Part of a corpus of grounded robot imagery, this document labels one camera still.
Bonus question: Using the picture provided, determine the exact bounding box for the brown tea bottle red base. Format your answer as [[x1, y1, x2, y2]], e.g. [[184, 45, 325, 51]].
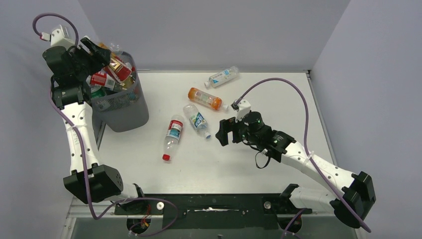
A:
[[98, 42, 132, 83]]

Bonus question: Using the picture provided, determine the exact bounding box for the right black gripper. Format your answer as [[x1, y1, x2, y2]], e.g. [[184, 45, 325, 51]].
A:
[[216, 116, 260, 146]]

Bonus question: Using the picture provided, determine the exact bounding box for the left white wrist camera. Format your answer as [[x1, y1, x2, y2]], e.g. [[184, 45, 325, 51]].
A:
[[40, 24, 75, 49]]

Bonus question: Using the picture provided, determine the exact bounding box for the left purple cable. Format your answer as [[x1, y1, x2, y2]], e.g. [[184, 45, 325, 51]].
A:
[[32, 12, 180, 238]]

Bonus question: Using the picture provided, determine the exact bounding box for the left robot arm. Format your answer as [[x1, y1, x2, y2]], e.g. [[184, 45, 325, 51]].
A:
[[42, 36, 142, 204]]

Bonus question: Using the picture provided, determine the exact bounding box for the clear bottle blue green label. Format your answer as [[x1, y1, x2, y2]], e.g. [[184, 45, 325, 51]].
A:
[[183, 104, 211, 139]]

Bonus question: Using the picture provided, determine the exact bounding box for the clear bottle white blue label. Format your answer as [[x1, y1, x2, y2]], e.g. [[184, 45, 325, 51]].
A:
[[204, 66, 240, 89]]

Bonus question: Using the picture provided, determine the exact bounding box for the orange tinted bottle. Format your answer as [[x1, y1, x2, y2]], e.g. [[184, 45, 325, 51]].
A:
[[188, 88, 229, 112]]

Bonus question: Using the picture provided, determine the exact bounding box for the clear bottle red white label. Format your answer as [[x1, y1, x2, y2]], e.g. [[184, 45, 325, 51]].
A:
[[87, 72, 122, 92]]

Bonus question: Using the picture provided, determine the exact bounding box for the clear unlabelled bottle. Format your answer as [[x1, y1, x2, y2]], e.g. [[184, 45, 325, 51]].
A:
[[108, 43, 123, 56]]

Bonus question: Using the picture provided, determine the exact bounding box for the clear bottle red teal label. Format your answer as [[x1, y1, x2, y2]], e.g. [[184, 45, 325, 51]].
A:
[[162, 115, 184, 161]]

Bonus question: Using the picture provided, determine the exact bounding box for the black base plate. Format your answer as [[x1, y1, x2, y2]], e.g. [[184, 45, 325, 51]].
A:
[[114, 193, 299, 230]]

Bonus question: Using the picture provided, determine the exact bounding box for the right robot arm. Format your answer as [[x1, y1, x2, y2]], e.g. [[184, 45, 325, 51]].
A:
[[215, 112, 376, 229]]

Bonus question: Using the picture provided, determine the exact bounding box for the grey mesh waste bin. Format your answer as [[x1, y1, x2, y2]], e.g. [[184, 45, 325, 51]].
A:
[[91, 51, 149, 132]]

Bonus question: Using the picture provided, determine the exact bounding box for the aluminium frame rail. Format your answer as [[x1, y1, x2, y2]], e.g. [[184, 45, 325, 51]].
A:
[[67, 194, 363, 219]]

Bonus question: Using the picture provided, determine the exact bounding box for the clear bottle green white label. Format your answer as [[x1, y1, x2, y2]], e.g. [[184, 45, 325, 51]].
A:
[[91, 86, 106, 99]]

